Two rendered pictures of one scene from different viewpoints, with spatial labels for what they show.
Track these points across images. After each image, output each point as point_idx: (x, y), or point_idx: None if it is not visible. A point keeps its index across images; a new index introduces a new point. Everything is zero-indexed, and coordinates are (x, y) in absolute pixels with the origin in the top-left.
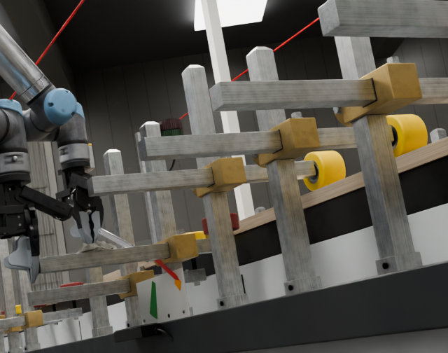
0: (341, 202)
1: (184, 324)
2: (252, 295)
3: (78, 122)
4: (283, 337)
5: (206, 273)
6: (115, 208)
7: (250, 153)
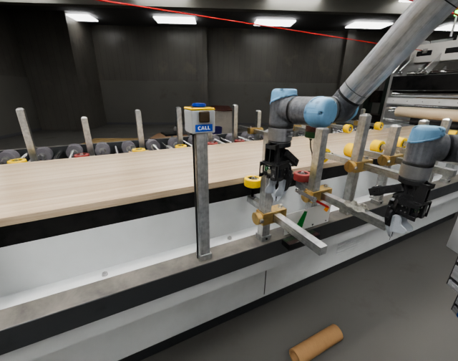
0: (335, 167)
1: (330, 225)
2: (276, 202)
3: None
4: None
5: (240, 195)
6: None
7: None
